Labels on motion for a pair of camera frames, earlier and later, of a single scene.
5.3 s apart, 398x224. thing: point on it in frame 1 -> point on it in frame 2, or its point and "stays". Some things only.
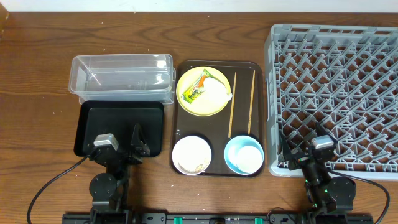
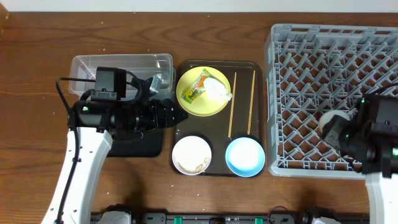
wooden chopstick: [252, 102] stays
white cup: [250, 159] -> [349, 115]
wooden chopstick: [232, 105] stays
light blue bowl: [233, 148] stays
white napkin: [215, 91] stays
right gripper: [286, 155] -> [334, 130]
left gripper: [123, 154] -> [158, 112]
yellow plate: [201, 106] stays
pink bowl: [191, 155] stays
